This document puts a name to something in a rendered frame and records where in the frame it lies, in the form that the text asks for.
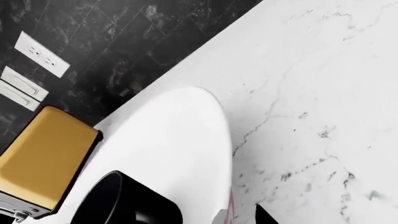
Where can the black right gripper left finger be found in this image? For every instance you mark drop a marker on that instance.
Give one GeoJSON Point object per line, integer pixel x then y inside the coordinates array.
{"type": "Point", "coordinates": [221, 217]}

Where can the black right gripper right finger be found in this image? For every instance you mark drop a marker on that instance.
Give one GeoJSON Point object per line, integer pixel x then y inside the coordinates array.
{"type": "Point", "coordinates": [263, 217]}

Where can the black cup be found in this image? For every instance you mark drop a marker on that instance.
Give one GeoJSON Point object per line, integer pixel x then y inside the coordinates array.
{"type": "Point", "coordinates": [136, 200]}

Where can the yellow toaster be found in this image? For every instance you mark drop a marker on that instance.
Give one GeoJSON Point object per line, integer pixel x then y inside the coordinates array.
{"type": "Point", "coordinates": [46, 154]}

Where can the white wall switch plate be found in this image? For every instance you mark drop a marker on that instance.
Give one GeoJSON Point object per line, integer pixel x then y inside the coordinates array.
{"type": "Point", "coordinates": [25, 84]}
{"type": "Point", "coordinates": [17, 99]}

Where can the white double wall outlet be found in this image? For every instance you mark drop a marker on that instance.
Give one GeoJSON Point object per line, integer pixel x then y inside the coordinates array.
{"type": "Point", "coordinates": [42, 54]}

